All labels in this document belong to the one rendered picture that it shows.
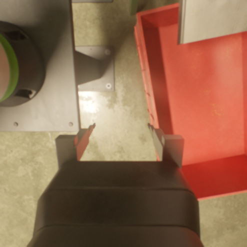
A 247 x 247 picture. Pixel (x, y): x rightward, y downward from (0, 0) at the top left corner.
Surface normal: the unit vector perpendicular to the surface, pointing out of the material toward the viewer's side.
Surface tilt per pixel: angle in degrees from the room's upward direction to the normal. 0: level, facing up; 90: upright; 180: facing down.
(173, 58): 0
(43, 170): 0
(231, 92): 0
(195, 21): 30
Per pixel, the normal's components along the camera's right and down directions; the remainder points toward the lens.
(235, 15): 0.09, 0.72
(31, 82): 0.85, 0.47
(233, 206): 0.00, 0.29
